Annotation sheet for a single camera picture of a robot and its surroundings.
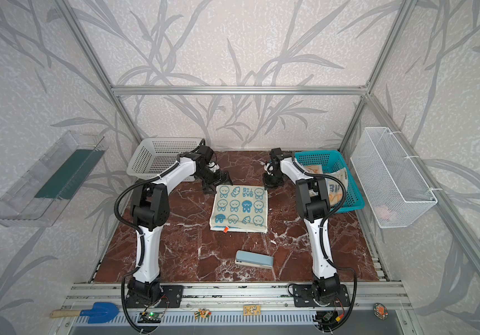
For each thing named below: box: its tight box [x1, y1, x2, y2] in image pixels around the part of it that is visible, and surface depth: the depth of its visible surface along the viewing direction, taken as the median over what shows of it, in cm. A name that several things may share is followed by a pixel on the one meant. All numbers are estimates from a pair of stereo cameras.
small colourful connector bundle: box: [193, 308, 213, 320], surface depth 72 cm
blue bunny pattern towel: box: [209, 185, 269, 234], surface depth 98 cm
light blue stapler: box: [234, 249, 275, 270], surface depth 80 cm
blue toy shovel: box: [49, 302, 120, 324], surface depth 72 cm
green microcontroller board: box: [137, 311, 164, 324], surface depth 72 cm
